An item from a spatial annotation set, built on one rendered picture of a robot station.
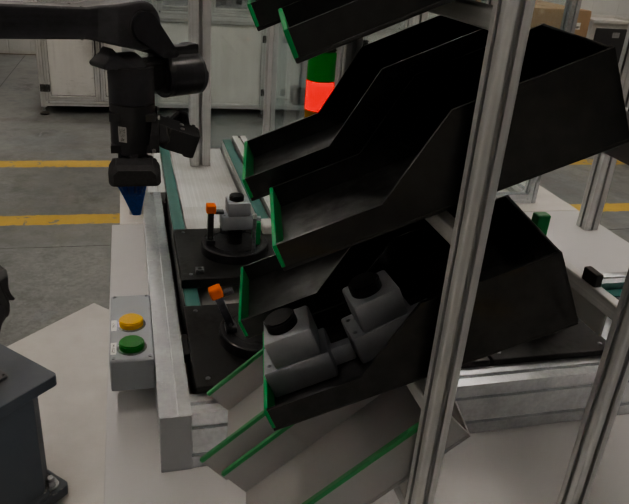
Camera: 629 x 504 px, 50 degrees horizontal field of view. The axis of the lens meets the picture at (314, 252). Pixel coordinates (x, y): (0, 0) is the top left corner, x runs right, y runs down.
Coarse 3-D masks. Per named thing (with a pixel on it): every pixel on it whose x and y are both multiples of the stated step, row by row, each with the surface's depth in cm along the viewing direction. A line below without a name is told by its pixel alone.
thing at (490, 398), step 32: (608, 288) 144; (608, 320) 138; (480, 384) 107; (512, 384) 109; (544, 384) 111; (576, 384) 114; (192, 416) 96; (224, 416) 97; (480, 416) 110; (512, 416) 113; (544, 416) 114; (576, 416) 116; (192, 448) 98
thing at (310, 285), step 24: (384, 240) 69; (264, 264) 83; (312, 264) 82; (336, 264) 79; (360, 264) 70; (240, 288) 78; (264, 288) 81; (288, 288) 78; (312, 288) 76; (336, 288) 71; (240, 312) 73; (264, 312) 71; (312, 312) 72
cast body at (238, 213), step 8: (232, 200) 136; (240, 200) 136; (248, 200) 137; (232, 208) 136; (240, 208) 136; (248, 208) 137; (224, 216) 137; (232, 216) 136; (240, 216) 137; (248, 216) 138; (224, 224) 137; (232, 224) 137; (240, 224) 138; (248, 224) 138
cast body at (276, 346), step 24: (288, 312) 62; (264, 336) 62; (288, 336) 60; (312, 336) 60; (264, 360) 64; (288, 360) 61; (312, 360) 61; (336, 360) 64; (288, 384) 62; (312, 384) 63
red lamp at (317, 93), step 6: (306, 84) 115; (312, 84) 114; (318, 84) 113; (324, 84) 114; (330, 84) 114; (306, 90) 116; (312, 90) 114; (318, 90) 114; (324, 90) 114; (330, 90) 115; (306, 96) 116; (312, 96) 115; (318, 96) 114; (324, 96) 114; (306, 102) 116; (312, 102) 115; (318, 102) 115; (324, 102) 115; (306, 108) 116; (312, 108) 115; (318, 108) 115
